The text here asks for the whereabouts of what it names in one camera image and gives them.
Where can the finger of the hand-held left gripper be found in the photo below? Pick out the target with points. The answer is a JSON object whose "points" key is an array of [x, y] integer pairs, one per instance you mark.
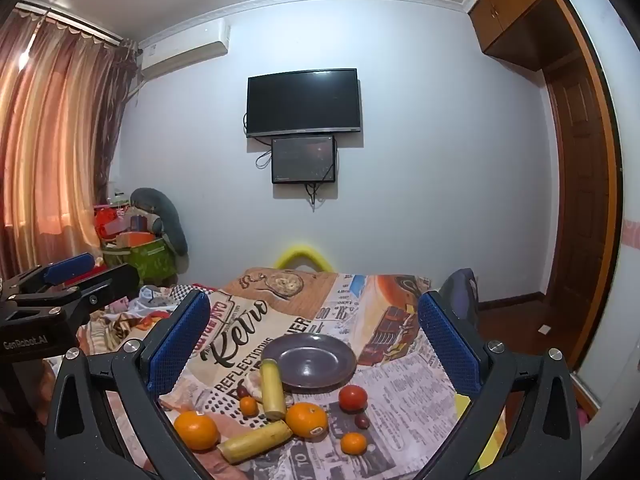
{"points": [[70, 267], [110, 282]]}

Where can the orange box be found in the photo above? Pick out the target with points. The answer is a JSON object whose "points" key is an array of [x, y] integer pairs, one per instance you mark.
{"points": [[134, 239]]}

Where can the dark red jujube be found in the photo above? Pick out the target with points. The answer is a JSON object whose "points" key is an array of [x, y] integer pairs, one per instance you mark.
{"points": [[241, 391], [361, 421]]}

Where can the small black wall monitor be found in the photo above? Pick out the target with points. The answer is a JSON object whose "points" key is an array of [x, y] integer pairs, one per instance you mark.
{"points": [[303, 159]]}

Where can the black wall television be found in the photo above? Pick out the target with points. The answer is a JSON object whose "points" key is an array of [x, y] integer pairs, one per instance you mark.
{"points": [[302, 102]]}

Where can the red box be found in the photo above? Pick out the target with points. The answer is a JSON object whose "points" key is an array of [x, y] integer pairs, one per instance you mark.
{"points": [[106, 222]]}

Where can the white sliding wardrobe door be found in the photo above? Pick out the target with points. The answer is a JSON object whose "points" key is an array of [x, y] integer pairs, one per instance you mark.
{"points": [[620, 110]]}

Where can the pile of colourful clothes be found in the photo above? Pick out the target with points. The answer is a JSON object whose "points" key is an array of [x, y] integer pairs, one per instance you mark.
{"points": [[150, 301]]}

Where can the printed tablecloth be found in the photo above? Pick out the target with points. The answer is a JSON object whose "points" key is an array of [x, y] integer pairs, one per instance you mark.
{"points": [[300, 310]]}

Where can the small mandarin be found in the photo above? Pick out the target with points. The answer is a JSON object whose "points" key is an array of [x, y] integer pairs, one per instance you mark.
{"points": [[353, 444], [248, 406]]}

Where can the dark blue chair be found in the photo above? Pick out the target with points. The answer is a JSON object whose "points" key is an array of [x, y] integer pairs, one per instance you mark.
{"points": [[465, 290]]}

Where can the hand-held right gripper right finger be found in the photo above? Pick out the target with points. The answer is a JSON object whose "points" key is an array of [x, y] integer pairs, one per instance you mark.
{"points": [[447, 342]]}

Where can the yellow sugarcane piece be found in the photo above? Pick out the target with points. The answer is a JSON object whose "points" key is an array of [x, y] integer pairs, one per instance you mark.
{"points": [[255, 441], [272, 390]]}

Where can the large orange with sticker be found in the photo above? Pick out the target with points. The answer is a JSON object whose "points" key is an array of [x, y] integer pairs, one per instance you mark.
{"points": [[302, 420]]}

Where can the brown wooden door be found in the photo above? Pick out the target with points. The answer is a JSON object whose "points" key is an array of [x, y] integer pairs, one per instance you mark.
{"points": [[575, 185]]}

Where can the brown wooden overhead cabinet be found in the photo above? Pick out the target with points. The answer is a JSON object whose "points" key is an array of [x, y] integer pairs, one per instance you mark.
{"points": [[515, 5]]}

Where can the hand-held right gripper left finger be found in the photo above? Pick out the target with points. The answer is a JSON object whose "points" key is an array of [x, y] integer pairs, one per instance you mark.
{"points": [[180, 342]]}

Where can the red tomato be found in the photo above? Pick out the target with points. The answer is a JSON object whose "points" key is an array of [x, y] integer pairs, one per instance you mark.
{"points": [[352, 398]]}

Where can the green patterned box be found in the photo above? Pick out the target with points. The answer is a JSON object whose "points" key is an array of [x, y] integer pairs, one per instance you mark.
{"points": [[150, 260]]}

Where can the white air conditioner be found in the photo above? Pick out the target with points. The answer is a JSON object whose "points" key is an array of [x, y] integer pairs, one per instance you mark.
{"points": [[185, 47]]}

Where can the dark purple plate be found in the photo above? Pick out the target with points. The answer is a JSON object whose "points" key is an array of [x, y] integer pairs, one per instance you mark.
{"points": [[320, 360]]}

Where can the small white floor object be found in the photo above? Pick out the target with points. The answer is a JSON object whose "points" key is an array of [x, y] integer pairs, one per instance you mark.
{"points": [[545, 329]]}

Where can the yellow cloth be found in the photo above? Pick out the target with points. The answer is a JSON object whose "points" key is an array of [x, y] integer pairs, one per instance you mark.
{"points": [[463, 406]]}

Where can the pink and orange curtain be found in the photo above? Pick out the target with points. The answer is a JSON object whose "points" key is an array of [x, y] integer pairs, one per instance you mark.
{"points": [[50, 135]]}

